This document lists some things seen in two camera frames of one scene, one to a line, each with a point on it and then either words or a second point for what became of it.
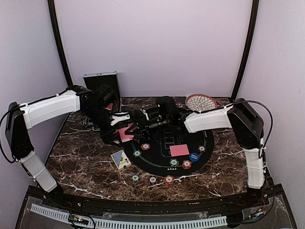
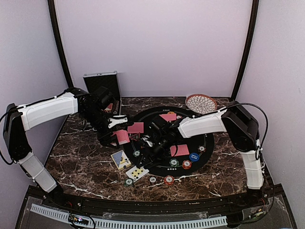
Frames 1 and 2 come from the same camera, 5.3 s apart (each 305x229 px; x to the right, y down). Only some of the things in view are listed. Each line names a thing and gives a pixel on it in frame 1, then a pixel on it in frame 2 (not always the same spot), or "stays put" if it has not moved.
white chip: [152, 179] stays put
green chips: [174, 162] stays put
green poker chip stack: [135, 178] -> [128, 182]
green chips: [137, 153] stays put
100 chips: [201, 149] stays put
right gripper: [143, 126] -> [152, 155]
